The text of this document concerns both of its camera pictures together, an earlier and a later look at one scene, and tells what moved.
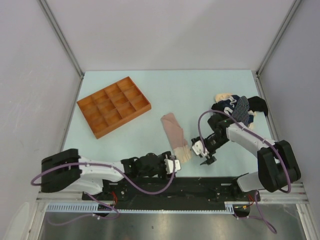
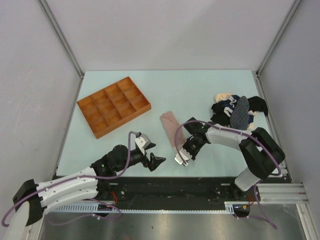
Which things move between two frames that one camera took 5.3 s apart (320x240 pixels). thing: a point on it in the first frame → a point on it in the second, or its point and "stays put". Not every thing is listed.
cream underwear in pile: x=222 y=96 stays put
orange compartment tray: x=113 y=106 stays put
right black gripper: x=209 y=161 → x=193 y=154
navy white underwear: x=226 y=106 stays put
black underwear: x=256 y=103 stays put
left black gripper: x=161 y=157 → x=154 y=161
